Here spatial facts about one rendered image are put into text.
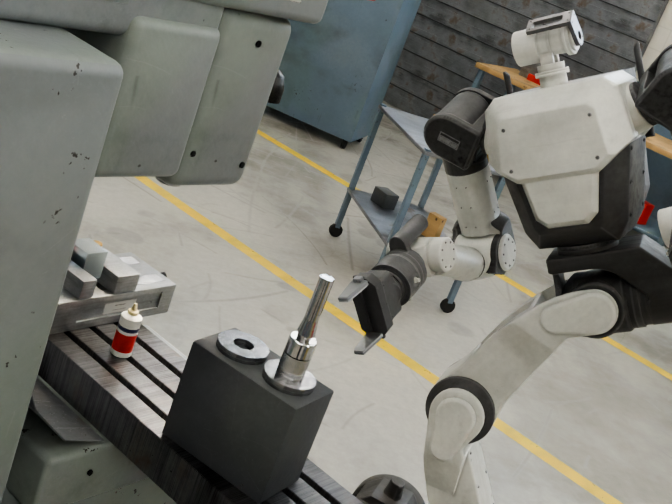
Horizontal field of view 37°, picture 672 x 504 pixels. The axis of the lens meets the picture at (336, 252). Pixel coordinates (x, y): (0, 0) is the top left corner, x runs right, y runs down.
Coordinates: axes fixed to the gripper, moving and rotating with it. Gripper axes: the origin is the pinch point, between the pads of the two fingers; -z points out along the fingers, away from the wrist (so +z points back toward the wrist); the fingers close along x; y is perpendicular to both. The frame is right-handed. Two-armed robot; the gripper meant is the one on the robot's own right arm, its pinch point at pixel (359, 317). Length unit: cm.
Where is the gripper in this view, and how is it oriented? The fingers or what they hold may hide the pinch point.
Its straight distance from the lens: 172.0
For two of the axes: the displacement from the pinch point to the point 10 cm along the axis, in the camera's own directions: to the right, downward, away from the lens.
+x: -2.6, -8.8, -4.0
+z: 5.1, -4.8, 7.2
